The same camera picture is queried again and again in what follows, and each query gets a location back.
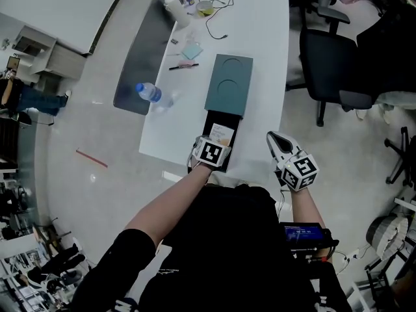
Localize colourful printed card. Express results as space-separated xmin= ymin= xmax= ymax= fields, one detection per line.
xmin=209 ymin=122 xmax=235 ymax=147

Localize black pen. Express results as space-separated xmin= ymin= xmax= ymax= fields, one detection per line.
xmin=168 ymin=62 xmax=200 ymax=72

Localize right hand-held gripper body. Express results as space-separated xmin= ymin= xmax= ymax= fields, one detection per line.
xmin=266 ymin=131 xmax=320 ymax=193

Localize black cable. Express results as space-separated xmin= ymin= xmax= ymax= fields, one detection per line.
xmin=204 ymin=0 xmax=242 ymax=40

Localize clear bowl with yellow contents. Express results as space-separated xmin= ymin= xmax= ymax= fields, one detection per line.
xmin=196 ymin=0 xmax=216 ymax=19

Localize person's black clothing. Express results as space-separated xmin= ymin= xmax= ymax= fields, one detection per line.
xmin=70 ymin=184 xmax=354 ymax=312

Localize black swivel chair base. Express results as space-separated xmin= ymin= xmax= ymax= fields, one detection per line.
xmin=384 ymin=126 xmax=416 ymax=188

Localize white desk with dark edge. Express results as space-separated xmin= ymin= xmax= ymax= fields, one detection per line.
xmin=0 ymin=0 xmax=135 ymax=57

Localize person's left forearm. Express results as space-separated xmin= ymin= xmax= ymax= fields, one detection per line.
xmin=124 ymin=163 xmax=214 ymax=250

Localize person's right forearm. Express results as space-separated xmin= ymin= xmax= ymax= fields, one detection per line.
xmin=290 ymin=187 xmax=326 ymax=231

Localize teal sticky note pad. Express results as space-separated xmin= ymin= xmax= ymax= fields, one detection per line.
xmin=181 ymin=42 xmax=204 ymax=60

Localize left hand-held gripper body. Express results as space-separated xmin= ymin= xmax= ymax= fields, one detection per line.
xmin=187 ymin=135 xmax=232 ymax=175

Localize red strip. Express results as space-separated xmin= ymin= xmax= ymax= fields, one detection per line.
xmin=75 ymin=148 xmax=109 ymax=169

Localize wooden cabinet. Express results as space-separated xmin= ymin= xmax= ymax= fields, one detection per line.
xmin=12 ymin=24 xmax=87 ymax=85

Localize grey partition panel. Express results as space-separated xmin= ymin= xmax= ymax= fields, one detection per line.
xmin=112 ymin=0 xmax=178 ymax=116

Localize black office chair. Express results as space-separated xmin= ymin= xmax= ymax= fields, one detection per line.
xmin=285 ymin=5 xmax=374 ymax=127

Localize black box tray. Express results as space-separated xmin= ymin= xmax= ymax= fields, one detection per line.
xmin=201 ymin=53 xmax=254 ymax=174

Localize grey white striped basket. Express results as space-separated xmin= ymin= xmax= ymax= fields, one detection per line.
xmin=365 ymin=214 xmax=409 ymax=261

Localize clear plastic water bottle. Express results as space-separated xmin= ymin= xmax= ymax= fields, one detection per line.
xmin=135 ymin=82 xmax=175 ymax=112

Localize white power strip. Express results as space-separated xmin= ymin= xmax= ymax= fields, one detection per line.
xmin=343 ymin=248 xmax=362 ymax=263

